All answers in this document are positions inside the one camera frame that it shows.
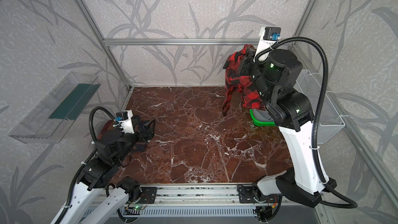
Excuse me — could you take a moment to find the red black plaid shirt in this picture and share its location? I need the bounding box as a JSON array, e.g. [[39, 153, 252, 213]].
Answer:
[[222, 45, 265, 116]]

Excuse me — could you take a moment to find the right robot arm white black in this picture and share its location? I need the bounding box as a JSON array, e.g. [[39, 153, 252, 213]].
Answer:
[[238, 49, 326, 207]]

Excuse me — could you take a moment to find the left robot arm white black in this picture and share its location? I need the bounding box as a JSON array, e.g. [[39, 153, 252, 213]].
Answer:
[[52, 111, 156, 224]]

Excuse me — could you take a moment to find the folded multicolour plaid shirt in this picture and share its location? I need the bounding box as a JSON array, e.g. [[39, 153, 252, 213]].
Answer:
[[97, 120, 115, 140]]

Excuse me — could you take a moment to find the green plastic basket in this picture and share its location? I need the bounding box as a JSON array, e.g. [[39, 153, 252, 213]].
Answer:
[[250, 109, 276, 127]]

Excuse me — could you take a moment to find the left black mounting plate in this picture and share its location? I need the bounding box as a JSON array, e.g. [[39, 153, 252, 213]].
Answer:
[[133, 187, 158, 205]]

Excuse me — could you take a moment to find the black mounting plate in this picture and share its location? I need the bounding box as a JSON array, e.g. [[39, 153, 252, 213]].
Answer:
[[133, 187, 158, 205], [237, 185, 278, 204]]

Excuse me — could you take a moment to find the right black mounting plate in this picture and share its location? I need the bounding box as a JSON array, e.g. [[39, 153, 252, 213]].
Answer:
[[237, 185, 278, 204]]

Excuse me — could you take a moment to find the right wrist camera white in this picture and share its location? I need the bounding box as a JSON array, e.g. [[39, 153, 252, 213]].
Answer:
[[254, 27, 282, 64]]

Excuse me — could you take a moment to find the clear plastic wall tray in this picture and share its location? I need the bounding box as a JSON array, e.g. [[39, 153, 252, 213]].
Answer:
[[9, 72, 101, 144]]

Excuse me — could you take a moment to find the white wire mesh basket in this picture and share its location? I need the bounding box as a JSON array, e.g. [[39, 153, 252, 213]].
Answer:
[[294, 69, 345, 145]]

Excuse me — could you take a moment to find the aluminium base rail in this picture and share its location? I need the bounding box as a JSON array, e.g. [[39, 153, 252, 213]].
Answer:
[[90, 184, 318, 207]]

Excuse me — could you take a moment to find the right black corrugated cable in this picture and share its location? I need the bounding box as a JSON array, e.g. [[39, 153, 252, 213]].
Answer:
[[254, 36, 358, 209]]

